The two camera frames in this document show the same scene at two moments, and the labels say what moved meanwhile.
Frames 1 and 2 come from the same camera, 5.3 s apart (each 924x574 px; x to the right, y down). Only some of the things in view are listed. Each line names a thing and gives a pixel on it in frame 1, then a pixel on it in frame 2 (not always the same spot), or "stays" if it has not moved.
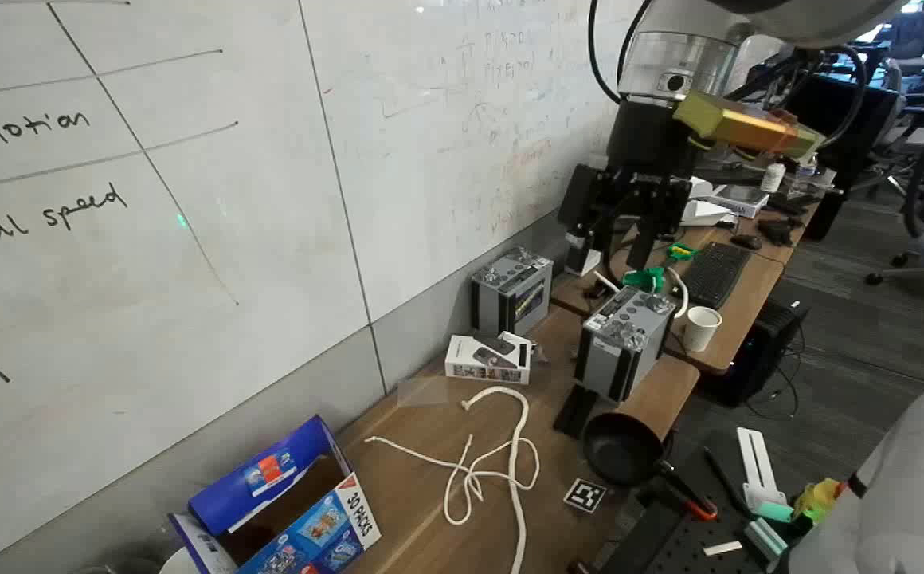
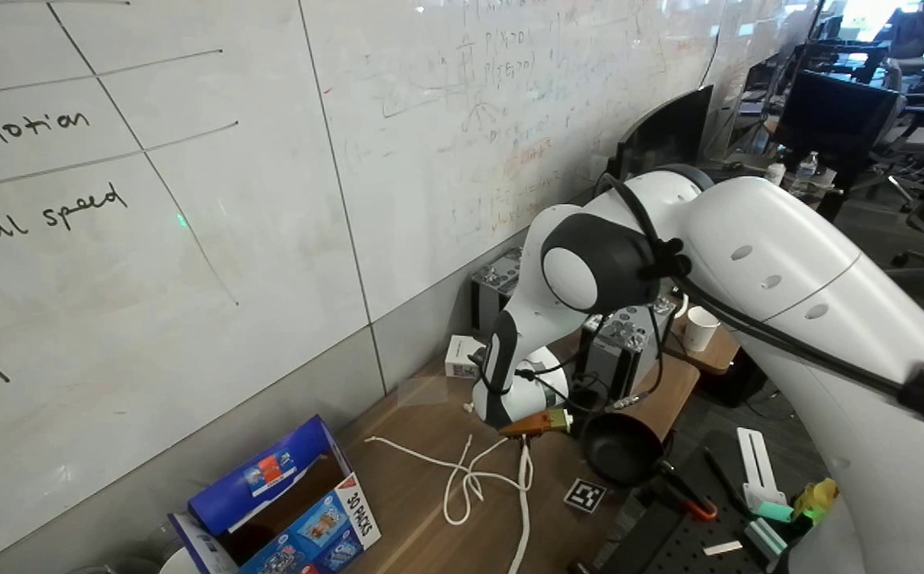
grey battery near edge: [623, 341] stays
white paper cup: [699, 326] stays
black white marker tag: [586, 495] stays
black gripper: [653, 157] -> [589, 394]
